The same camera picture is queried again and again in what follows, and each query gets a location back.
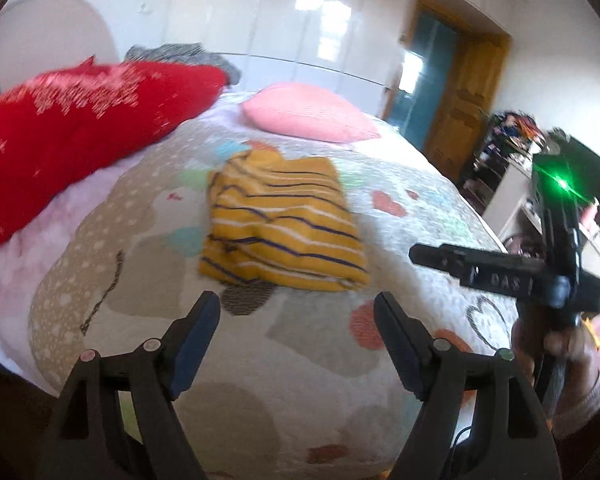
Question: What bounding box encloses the person's right hand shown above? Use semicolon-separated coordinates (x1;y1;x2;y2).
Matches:
511;316;600;433

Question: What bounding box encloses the yellow striped sweater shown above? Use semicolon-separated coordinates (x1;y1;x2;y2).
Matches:
198;150;371;293

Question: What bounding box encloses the person's right forearm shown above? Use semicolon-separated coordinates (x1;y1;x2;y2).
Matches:
550;370;600;480

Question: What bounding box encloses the red patterned quilt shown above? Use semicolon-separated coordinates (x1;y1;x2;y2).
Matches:
0;57;231;258

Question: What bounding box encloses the white cluttered shelf unit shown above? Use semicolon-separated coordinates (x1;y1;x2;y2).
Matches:
460;110;600;281

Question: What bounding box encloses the wooden door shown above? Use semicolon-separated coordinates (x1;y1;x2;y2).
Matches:
422;37;511;183

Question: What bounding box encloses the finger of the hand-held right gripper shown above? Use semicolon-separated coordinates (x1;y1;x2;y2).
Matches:
409;242;547;292

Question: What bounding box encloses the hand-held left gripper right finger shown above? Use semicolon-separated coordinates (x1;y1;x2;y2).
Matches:
374;291;563;480

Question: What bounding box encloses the black television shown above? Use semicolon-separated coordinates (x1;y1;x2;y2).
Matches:
565;136;600;206

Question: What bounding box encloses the patterned bed blanket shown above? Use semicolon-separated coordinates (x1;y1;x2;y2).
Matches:
0;91;531;480

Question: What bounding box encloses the grey knitted garment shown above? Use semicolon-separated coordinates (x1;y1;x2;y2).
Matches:
125;42;242;86

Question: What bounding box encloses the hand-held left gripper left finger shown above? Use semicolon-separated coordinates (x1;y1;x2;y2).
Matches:
37;290;222;480

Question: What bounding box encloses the white rounded headboard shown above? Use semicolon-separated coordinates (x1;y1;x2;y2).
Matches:
0;0;118;91

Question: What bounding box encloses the pink pillow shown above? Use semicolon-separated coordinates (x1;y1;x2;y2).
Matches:
241;82;382;143

